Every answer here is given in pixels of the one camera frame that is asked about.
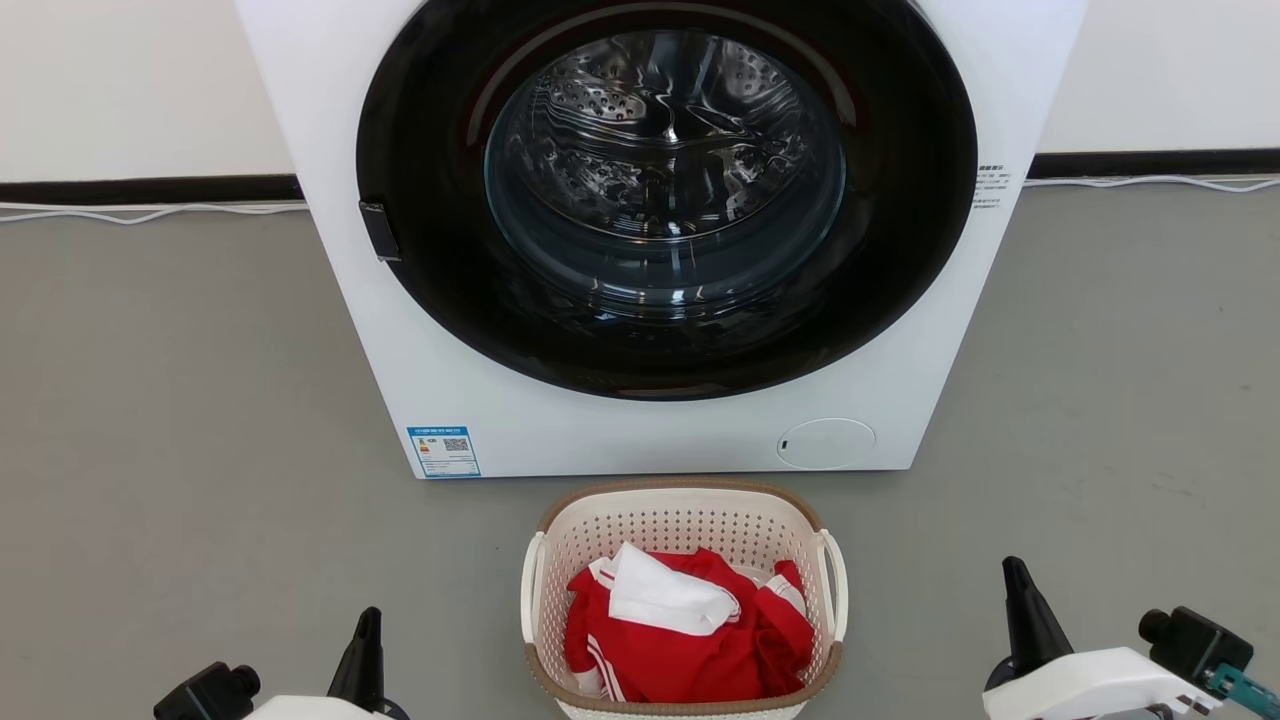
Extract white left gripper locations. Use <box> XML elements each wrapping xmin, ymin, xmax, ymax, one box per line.
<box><xmin>245</xmin><ymin>607</ymin><xmax>393</xmax><ymax>720</ymax></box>

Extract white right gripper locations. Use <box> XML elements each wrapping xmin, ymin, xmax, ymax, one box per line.
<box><xmin>985</xmin><ymin>557</ymin><xmax>1222</xmax><ymax>720</ymax></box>

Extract white perforated laundry basket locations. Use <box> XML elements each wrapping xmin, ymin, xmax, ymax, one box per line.
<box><xmin>520</xmin><ymin>478</ymin><xmax>849</xmax><ymax>720</ymax></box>

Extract teal connector strip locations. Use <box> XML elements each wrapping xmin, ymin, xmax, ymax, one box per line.
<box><xmin>1203</xmin><ymin>664</ymin><xmax>1280</xmax><ymax>707</ymax></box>

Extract blue energy label sticker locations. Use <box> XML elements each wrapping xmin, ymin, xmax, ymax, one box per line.
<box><xmin>406</xmin><ymin>426</ymin><xmax>482</xmax><ymax>479</ymax></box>

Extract round white filter cover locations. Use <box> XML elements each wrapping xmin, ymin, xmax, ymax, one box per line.
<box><xmin>776</xmin><ymin>418</ymin><xmax>877</xmax><ymax>471</ymax></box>

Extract white front-load washing machine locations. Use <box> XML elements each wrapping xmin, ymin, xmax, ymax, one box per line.
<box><xmin>235</xmin><ymin>0</ymin><xmax>1089</xmax><ymax>480</ymax></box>

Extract red garment white stripes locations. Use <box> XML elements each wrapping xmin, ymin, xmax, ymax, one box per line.
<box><xmin>563</xmin><ymin>547</ymin><xmax>815</xmax><ymax>703</ymax></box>

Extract black round washer door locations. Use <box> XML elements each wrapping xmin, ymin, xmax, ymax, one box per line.
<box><xmin>355</xmin><ymin>0</ymin><xmax>979</xmax><ymax>402</ymax></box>

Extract black baseboard strip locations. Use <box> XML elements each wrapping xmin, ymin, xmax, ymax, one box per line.
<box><xmin>0</xmin><ymin>174</ymin><xmax>304</xmax><ymax>207</ymax></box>
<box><xmin>1028</xmin><ymin>149</ymin><xmax>1280</xmax><ymax>180</ymax></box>

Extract black door latch handle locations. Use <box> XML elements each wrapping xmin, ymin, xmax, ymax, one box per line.
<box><xmin>358</xmin><ymin>201</ymin><xmax>402</xmax><ymax>263</ymax></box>

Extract white floor cable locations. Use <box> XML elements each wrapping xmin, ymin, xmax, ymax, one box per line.
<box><xmin>1025</xmin><ymin>176</ymin><xmax>1280</xmax><ymax>193</ymax></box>
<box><xmin>0</xmin><ymin>202</ymin><xmax>309</xmax><ymax>225</ymax></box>

